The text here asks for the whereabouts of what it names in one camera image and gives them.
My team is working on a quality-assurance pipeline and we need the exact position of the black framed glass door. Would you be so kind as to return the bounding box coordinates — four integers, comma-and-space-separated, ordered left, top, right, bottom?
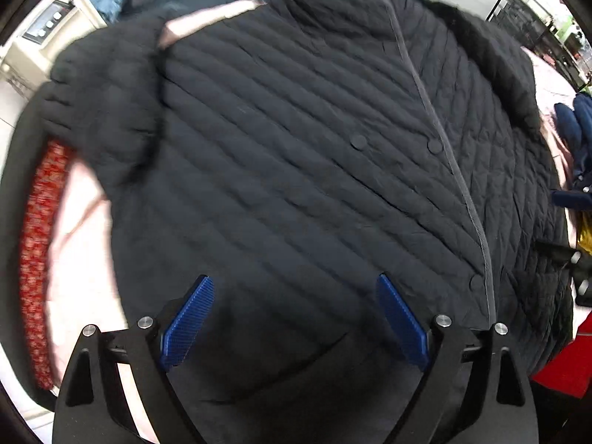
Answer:
485, 0, 592, 93

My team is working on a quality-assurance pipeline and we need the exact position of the black quilted jacket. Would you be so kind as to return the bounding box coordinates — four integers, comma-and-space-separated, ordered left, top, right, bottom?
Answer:
34, 0, 579, 444

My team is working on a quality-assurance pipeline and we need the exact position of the red patterned cloth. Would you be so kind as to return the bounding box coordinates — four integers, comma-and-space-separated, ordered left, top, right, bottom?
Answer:
18, 141, 77, 391

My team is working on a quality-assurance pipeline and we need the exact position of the navy blue garment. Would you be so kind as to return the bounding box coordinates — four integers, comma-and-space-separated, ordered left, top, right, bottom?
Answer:
552, 92, 592, 210

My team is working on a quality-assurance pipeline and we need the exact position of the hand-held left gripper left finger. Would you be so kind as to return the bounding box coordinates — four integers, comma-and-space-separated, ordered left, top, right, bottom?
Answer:
53, 274, 218, 444

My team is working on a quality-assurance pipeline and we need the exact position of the pink dotted blanket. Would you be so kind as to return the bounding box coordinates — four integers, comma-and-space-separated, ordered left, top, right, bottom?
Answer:
46, 0, 579, 444

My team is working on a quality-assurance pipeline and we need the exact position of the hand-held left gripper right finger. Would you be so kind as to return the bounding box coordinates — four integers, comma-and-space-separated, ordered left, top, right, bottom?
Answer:
376, 273, 540, 444

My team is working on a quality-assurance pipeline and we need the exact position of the white appliance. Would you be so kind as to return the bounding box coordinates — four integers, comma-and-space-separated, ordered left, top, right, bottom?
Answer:
0, 0, 112, 102

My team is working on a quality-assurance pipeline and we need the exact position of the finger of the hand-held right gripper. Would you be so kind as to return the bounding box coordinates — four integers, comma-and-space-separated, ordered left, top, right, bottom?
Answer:
535, 239, 582, 268

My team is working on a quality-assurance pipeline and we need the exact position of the black cloth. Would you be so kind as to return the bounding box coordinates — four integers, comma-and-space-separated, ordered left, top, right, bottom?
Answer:
0, 97, 61, 412

